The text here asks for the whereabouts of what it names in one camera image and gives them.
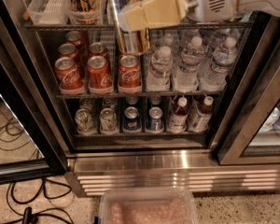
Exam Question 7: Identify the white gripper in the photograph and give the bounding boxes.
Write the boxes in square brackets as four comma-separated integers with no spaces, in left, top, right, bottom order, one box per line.
[141,0,237,29]

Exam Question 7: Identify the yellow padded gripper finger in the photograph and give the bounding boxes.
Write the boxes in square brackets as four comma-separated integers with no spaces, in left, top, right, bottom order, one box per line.
[118,5,151,32]

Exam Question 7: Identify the tall orange gold can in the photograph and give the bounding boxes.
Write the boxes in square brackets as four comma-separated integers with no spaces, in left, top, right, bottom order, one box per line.
[108,0,150,55]

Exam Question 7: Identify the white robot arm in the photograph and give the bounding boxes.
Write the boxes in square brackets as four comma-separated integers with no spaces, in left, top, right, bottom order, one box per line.
[118,0,280,32]

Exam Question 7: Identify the front right Coca-Cola can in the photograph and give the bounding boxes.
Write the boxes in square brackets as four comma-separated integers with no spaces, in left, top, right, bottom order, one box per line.
[119,55,141,89]

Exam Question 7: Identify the coca-cola can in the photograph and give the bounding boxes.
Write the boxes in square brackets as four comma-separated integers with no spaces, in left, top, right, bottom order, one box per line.
[88,42,109,60]
[119,55,141,89]
[88,56,112,89]
[55,57,83,91]
[58,43,80,65]
[65,31,87,51]

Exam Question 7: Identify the rear left Coca-Cola can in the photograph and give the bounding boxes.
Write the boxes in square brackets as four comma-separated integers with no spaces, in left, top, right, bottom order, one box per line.
[65,31,87,51]

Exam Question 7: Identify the front middle Coca-Cola can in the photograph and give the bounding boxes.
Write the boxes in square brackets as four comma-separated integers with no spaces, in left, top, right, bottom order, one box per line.
[88,56,112,89]

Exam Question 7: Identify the front left Coca-Cola can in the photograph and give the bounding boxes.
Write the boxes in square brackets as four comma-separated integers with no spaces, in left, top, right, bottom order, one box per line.
[55,57,83,91]

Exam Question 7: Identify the front right green soda can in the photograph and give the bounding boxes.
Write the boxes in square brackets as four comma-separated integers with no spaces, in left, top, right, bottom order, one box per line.
[100,108,118,134]

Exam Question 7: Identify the green soda can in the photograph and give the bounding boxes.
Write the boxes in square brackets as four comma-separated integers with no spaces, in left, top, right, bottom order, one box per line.
[75,108,96,135]
[100,108,118,134]

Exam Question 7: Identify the front left Pepsi can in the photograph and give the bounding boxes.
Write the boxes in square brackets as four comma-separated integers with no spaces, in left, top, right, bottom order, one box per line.
[123,106,141,133]

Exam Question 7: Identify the pepsi can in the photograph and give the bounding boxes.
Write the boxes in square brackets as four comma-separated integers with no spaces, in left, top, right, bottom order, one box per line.
[147,106,163,133]
[123,106,141,133]

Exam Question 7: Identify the front right Pepsi can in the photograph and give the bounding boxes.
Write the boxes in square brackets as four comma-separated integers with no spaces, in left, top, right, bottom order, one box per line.
[147,106,163,133]

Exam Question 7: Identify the front left green soda can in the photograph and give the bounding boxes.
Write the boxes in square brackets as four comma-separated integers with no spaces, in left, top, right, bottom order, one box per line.
[75,108,96,135]

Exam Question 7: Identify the right fridge glass door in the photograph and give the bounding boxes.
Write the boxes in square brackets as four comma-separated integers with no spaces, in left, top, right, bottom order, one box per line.
[218,19,280,165]

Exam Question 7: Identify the open glass fridge door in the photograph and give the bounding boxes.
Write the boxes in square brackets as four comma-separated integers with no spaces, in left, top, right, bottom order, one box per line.
[0,49,66,185]

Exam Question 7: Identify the steel fridge base grille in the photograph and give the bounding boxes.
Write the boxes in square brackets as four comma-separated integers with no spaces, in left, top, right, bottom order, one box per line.
[65,150,280,197]

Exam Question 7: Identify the rear left water bottle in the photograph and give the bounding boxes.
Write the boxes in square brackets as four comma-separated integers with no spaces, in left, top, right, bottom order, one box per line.
[155,33,174,50]

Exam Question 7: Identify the water bottle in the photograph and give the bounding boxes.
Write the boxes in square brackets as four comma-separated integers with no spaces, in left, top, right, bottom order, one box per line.
[155,33,174,50]
[199,37,237,91]
[147,46,173,91]
[175,36,204,92]

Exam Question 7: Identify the front middle water bottle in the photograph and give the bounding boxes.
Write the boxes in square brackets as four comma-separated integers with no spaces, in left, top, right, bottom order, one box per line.
[175,36,204,92]

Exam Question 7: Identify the front left water bottle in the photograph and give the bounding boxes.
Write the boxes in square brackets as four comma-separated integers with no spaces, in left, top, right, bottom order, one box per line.
[147,46,173,91]

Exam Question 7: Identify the front right water bottle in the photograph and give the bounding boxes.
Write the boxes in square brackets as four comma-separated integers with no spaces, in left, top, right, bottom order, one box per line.
[199,37,237,91]

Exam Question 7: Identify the empty white tray left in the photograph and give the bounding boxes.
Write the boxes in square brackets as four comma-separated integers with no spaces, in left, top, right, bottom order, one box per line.
[27,0,70,25]

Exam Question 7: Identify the left brown tea bottle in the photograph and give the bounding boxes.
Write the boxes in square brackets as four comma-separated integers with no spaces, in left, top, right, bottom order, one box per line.
[167,96,189,133]

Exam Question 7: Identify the brown tea bottle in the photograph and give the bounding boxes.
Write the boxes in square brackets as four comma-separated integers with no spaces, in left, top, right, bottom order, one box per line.
[167,96,189,133]
[189,96,214,133]

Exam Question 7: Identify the right brown tea bottle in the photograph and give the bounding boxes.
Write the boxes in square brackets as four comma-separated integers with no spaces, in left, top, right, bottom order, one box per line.
[189,96,214,133]

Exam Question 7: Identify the clear plastic bin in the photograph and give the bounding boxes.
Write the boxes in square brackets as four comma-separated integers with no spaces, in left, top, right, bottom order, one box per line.
[99,187,199,224]

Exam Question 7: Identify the top wire shelf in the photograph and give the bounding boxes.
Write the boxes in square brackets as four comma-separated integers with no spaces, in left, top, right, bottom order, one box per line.
[24,22,253,31]

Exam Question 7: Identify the wire shelf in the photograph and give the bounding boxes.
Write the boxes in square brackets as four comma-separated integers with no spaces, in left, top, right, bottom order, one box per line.
[57,91,224,99]
[24,22,253,31]

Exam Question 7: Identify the middle wire shelf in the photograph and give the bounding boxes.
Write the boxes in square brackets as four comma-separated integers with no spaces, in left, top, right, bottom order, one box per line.
[57,91,224,99]

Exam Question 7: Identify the black floor cable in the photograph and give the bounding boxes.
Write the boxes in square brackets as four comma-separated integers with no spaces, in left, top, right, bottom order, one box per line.
[0,178,76,224]

